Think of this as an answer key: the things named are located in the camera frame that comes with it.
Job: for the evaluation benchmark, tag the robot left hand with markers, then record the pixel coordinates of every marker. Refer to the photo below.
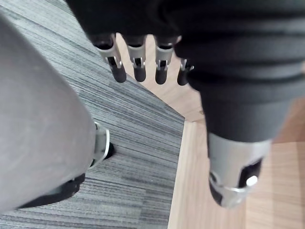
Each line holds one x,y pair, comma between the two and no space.
228,59

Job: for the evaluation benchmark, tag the grey striped carpet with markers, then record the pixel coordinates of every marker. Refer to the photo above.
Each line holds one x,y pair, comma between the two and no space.
133,148

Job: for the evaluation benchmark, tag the dark robot left foot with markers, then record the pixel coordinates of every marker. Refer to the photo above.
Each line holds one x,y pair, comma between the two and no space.
57,190

